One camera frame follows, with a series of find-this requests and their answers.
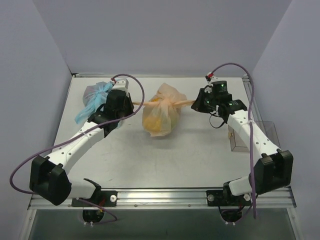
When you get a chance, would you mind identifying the translucent orange plastic bag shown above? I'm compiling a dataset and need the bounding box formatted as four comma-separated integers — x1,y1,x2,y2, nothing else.
142,83,195,137

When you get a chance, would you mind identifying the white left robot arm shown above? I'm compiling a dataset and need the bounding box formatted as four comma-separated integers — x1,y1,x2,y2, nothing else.
29,88,134,206

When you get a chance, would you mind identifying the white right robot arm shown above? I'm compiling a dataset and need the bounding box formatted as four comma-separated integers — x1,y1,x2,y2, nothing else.
191,80,294,205

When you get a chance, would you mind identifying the blue tied plastic bag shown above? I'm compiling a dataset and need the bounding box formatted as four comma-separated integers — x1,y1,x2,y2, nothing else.
74,81,113,125

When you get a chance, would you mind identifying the clear acrylic box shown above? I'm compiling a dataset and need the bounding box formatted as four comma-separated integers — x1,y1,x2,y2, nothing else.
227,120,281,152

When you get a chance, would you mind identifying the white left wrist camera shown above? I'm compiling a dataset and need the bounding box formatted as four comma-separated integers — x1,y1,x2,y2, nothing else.
112,78,129,92

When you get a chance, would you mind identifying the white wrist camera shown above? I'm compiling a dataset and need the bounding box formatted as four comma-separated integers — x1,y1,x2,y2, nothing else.
204,72,219,94
112,78,129,92

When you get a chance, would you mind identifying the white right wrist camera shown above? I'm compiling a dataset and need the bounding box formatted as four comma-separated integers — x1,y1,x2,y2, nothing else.
204,72,219,94

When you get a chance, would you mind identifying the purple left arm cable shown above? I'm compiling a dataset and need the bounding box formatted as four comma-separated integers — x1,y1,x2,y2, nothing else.
9,73,146,195

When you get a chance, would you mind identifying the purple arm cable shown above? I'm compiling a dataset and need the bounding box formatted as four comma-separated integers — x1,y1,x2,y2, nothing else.
207,62,258,219
9,73,146,195

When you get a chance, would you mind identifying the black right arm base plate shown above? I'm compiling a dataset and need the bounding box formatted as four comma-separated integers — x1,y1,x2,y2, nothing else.
205,189,252,207

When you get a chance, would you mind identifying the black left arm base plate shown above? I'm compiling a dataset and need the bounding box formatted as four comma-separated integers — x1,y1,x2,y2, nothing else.
71,190,118,207

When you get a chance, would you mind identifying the aluminium front rail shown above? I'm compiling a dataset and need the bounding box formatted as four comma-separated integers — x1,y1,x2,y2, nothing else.
29,187,296,210

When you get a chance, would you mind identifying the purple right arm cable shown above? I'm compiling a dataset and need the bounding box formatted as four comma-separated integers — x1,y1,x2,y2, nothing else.
207,62,258,219

